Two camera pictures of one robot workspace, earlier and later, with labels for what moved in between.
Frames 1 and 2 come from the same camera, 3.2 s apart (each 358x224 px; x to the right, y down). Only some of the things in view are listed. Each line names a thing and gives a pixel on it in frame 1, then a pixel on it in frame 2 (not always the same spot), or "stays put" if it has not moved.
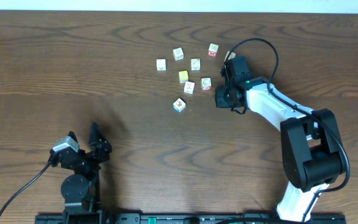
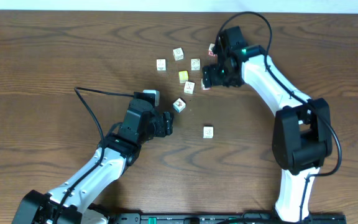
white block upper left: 178,54 stays put
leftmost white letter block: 161,65 stays put
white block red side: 206,83 stays put
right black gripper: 220,101 -> 211,76
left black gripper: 100,155 -> 164,124
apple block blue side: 179,105 stays put
